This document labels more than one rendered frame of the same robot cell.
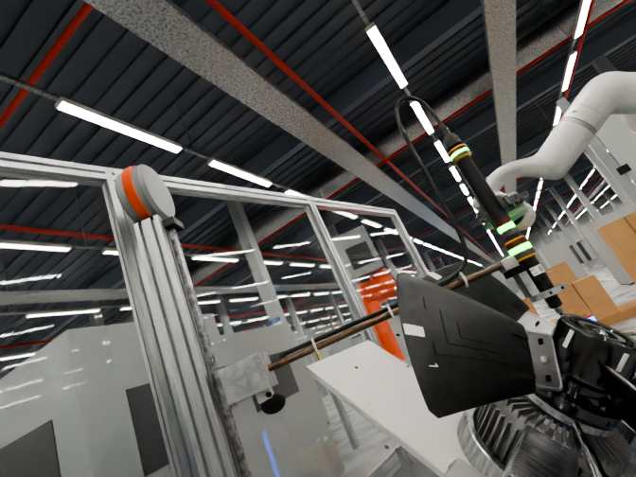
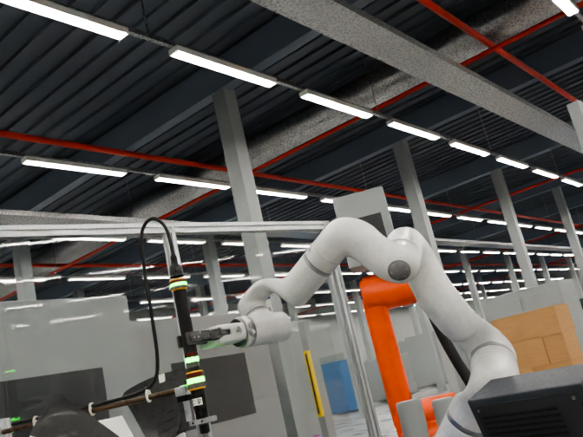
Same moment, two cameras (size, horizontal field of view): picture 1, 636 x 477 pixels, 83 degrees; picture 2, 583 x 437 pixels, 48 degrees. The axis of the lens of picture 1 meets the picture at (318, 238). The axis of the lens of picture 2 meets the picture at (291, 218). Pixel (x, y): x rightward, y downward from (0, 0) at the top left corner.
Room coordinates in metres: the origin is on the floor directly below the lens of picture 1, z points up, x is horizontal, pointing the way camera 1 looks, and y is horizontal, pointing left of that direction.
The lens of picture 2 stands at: (-0.78, -1.08, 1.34)
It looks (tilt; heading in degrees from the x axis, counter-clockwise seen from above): 14 degrees up; 13
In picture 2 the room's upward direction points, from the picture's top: 13 degrees counter-clockwise
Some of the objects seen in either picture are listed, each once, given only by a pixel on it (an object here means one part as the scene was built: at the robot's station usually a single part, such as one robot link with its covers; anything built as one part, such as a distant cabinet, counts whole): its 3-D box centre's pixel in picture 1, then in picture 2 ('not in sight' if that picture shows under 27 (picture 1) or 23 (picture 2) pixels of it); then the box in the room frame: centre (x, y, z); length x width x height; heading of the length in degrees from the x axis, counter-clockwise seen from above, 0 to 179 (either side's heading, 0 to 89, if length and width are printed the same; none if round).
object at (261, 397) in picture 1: (272, 400); not in sight; (0.77, 0.22, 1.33); 0.05 x 0.04 x 0.05; 91
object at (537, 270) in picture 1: (494, 208); (188, 341); (0.77, -0.37, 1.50); 0.04 x 0.04 x 0.46
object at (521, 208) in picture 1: (503, 211); (223, 334); (0.87, -0.43, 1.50); 0.11 x 0.10 x 0.07; 146
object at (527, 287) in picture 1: (531, 275); (196, 403); (0.77, -0.36, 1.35); 0.09 x 0.07 x 0.10; 91
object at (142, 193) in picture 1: (147, 197); not in sight; (0.77, 0.35, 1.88); 0.17 x 0.15 x 0.16; 146
